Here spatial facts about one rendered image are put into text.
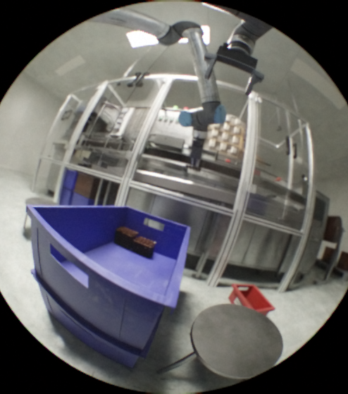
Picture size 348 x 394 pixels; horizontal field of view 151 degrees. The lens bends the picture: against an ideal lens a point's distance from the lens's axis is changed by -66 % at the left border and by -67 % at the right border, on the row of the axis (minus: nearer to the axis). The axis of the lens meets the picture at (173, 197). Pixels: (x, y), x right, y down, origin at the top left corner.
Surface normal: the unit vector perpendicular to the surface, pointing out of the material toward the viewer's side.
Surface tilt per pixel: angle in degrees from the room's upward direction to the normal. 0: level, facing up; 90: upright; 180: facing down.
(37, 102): 90
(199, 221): 90
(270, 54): 180
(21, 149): 90
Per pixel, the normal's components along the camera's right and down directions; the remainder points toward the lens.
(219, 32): -0.29, 0.96
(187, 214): -0.15, -0.06
